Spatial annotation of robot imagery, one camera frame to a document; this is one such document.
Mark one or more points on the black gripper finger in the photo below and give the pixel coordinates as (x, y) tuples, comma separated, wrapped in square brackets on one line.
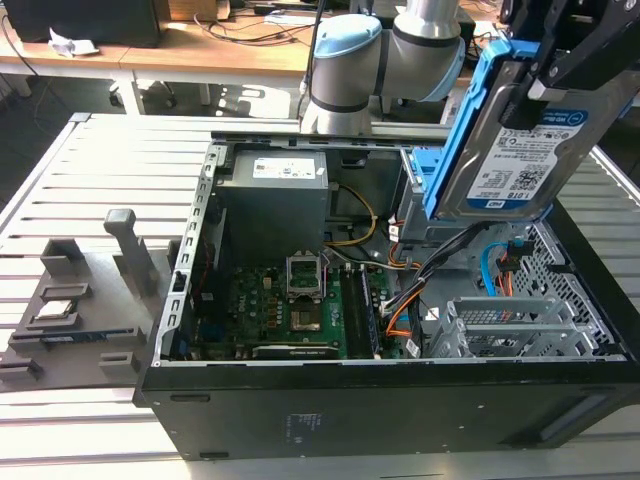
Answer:
[(590, 55), (525, 20)]

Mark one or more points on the hard disk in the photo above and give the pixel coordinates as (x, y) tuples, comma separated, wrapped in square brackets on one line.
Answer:
[(500, 165)]

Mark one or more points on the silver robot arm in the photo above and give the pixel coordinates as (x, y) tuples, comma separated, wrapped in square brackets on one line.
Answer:
[(350, 70)]

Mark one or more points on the blue empty disk carrier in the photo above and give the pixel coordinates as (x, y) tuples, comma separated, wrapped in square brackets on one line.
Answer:
[(422, 170)]

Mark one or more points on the silver disk bay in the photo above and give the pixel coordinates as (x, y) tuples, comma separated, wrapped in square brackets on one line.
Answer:
[(500, 305)]

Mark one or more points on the metal drive cage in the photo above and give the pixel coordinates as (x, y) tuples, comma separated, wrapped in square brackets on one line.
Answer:
[(440, 230)]

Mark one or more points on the grey power supply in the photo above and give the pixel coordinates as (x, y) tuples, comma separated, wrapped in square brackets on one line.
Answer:
[(270, 215)]

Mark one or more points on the brown cardboard box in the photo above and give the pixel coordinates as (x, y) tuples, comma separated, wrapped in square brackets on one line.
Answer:
[(200, 10)]

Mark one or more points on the wooden desk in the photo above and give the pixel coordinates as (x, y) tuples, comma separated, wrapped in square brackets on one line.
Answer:
[(200, 50)]

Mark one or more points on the RAM stick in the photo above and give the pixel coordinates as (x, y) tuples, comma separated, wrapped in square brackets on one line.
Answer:
[(75, 338), (370, 315)]

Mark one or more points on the CPU socket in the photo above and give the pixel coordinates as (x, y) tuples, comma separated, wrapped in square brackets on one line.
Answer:
[(305, 280)]

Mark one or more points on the green motherboard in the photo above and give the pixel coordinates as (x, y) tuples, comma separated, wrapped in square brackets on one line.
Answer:
[(250, 310)]

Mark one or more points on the black graphics card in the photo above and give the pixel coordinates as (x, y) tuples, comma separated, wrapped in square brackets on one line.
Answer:
[(295, 351)]

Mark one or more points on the large black box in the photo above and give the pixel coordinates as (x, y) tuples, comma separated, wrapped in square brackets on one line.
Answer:
[(100, 20)]

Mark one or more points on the black PC case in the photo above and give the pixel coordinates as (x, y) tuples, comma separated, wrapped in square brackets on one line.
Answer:
[(350, 415)]

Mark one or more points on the crumpled white paper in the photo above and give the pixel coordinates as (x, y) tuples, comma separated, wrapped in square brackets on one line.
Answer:
[(70, 44)]

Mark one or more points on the grey parts rack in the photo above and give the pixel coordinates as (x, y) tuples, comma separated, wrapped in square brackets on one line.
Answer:
[(100, 300)]

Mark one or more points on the silver CPU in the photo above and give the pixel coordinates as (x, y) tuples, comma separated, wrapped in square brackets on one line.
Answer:
[(55, 310)]

